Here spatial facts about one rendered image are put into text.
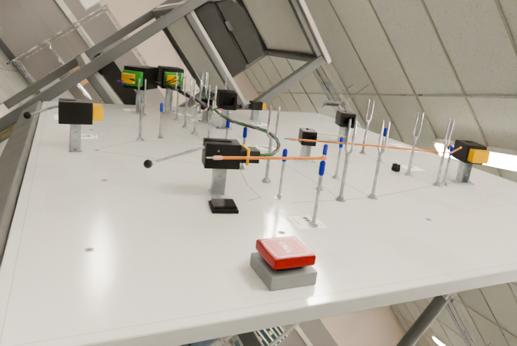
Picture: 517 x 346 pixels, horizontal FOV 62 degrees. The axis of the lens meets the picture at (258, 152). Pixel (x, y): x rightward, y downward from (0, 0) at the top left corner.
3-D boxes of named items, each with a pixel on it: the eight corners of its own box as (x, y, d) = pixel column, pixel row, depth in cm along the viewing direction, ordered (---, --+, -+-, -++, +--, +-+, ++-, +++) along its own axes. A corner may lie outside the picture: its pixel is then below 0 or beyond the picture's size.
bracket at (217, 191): (208, 189, 72) (210, 161, 71) (222, 189, 73) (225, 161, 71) (211, 199, 68) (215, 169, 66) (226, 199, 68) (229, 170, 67)
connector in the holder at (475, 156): (482, 161, 91) (485, 150, 90) (488, 164, 89) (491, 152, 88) (466, 160, 90) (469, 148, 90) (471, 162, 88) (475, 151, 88)
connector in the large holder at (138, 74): (142, 86, 124) (143, 71, 123) (138, 87, 121) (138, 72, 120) (125, 84, 125) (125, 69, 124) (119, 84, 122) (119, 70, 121)
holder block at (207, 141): (201, 161, 70) (203, 137, 69) (234, 162, 72) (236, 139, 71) (204, 168, 66) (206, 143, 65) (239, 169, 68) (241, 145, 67)
